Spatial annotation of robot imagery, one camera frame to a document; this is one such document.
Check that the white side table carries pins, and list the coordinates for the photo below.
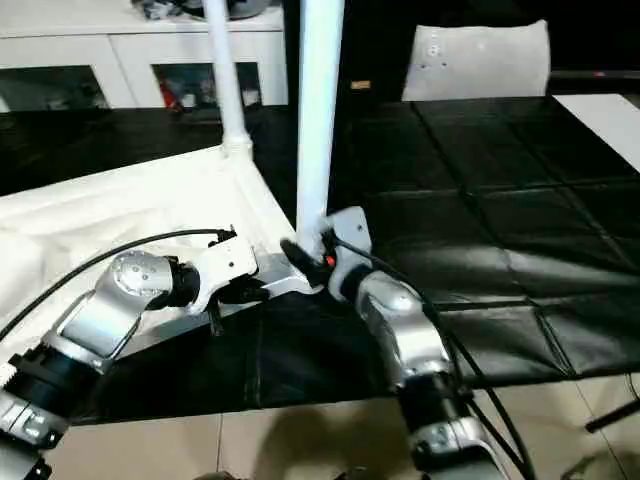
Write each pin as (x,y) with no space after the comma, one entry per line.
(605,125)

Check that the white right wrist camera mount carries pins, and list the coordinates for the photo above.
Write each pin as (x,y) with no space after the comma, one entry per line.
(348,235)

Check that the white plastic bag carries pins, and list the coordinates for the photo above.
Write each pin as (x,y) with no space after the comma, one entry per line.
(475,60)

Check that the black cabinet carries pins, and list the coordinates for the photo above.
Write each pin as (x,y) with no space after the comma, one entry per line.
(370,40)

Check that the dark tangled clutter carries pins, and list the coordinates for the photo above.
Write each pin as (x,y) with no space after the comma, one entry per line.
(160,8)

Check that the black rice cooker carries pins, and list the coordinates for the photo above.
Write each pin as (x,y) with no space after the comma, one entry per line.
(245,8)

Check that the small yellow label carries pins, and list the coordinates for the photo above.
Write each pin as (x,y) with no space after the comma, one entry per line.
(360,85)

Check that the black work mat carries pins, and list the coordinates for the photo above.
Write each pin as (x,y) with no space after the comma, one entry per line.
(480,250)

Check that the black robot left foot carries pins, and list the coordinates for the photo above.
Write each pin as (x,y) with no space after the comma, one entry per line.
(215,476)

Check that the black work table foot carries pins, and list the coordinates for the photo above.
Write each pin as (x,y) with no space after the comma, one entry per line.
(612,415)

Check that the white plastic table leg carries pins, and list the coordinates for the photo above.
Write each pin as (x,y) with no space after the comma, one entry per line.
(228,70)
(318,110)

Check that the red bottle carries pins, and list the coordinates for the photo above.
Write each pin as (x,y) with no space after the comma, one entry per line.
(170,95)

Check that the white cabinet with glass doors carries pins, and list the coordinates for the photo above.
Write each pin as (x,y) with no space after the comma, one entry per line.
(110,55)

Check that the black bar with red mark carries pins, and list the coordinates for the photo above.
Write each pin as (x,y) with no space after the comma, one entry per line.
(595,74)

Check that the white plastic table top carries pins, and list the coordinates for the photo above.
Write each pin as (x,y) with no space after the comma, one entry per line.
(110,210)

